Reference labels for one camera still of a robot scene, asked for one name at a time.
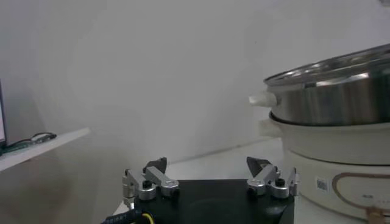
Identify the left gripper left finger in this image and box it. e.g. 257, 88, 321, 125
121, 156, 180, 208

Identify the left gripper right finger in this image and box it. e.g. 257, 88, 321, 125
246, 156, 300, 200

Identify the perforated steel steamer basket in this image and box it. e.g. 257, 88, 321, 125
248, 44, 390, 127

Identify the white electric cooker base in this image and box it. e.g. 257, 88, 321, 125
258, 117, 390, 224

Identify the white side table with tools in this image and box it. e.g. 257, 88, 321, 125
0, 127, 91, 173

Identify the dark blue screen device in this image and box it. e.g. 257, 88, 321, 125
0, 79, 7, 149

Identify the black looped cable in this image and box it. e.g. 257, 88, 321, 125
30, 132, 58, 144

